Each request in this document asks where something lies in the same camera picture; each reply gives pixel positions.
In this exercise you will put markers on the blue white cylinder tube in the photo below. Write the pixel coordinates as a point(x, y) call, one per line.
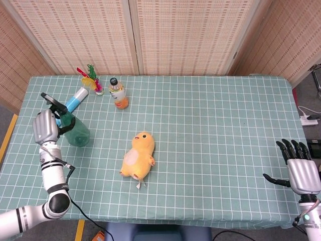
point(75, 100)

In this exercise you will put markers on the black power adapter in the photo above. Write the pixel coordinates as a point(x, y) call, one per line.
point(313, 116)

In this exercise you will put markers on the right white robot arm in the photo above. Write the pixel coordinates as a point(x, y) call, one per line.
point(312, 226)

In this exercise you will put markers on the yellow plush duck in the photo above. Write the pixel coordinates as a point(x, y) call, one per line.
point(138, 155)

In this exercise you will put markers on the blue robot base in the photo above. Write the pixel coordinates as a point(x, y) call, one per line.
point(158, 233)

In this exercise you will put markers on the white power strip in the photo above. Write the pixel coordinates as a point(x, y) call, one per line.
point(308, 122)

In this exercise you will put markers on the orange drink bottle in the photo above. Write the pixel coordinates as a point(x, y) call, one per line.
point(119, 94)

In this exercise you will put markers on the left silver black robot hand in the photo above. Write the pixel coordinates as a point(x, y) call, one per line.
point(45, 128)

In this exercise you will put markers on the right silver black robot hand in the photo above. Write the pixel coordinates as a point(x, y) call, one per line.
point(303, 173)

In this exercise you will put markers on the green spray bottle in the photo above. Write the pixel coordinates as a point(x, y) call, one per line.
point(79, 133)

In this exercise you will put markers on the bamboo folding screen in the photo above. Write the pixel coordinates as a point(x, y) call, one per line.
point(175, 37)

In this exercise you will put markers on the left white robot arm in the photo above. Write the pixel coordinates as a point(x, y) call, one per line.
point(54, 175)

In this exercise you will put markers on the metal stand frame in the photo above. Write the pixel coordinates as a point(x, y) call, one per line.
point(316, 80)

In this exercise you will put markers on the green checked tablecloth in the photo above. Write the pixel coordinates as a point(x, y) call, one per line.
point(200, 150)

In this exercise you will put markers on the yellow floor tape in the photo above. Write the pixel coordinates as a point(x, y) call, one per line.
point(80, 231)
point(8, 138)

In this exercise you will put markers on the orange box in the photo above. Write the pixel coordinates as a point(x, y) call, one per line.
point(99, 236)

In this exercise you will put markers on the black box device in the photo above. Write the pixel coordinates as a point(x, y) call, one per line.
point(315, 146)

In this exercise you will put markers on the colourful feather shuttlecock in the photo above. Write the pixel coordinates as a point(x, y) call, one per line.
point(96, 85)

